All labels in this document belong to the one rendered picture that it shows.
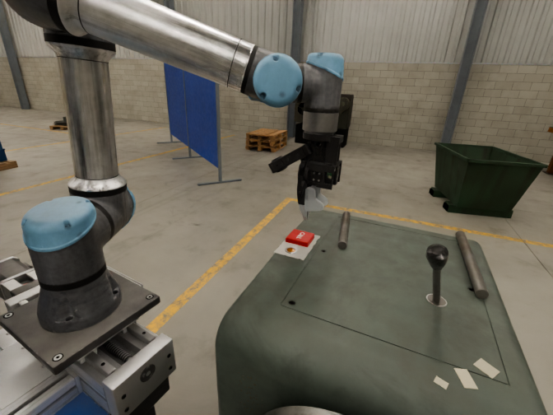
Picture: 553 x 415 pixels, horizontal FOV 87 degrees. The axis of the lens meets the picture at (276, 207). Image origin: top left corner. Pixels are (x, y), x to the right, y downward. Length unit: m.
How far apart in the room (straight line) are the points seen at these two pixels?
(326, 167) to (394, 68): 9.55
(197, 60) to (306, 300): 0.44
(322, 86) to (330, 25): 9.96
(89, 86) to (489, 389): 0.82
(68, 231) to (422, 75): 9.90
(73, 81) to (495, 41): 10.21
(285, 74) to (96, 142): 0.43
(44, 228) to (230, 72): 0.42
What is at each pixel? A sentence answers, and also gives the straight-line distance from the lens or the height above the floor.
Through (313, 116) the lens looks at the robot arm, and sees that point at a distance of 0.63.
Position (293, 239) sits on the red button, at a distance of 0.74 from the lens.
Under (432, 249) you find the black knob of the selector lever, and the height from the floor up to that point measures 1.40.
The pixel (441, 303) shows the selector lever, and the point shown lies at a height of 1.26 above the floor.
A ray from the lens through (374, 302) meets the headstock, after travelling 0.60.
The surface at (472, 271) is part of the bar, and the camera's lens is 0.76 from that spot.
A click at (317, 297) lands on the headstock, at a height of 1.26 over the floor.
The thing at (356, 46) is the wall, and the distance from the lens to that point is 10.37.
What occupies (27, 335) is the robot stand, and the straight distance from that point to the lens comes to 0.77.
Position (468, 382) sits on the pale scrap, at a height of 1.26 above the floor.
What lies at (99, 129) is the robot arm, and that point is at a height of 1.52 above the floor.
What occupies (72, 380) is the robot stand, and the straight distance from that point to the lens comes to 0.78.
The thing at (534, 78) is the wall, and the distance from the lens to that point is 10.60.
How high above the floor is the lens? 1.62
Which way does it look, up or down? 22 degrees down
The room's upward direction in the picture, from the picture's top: 3 degrees clockwise
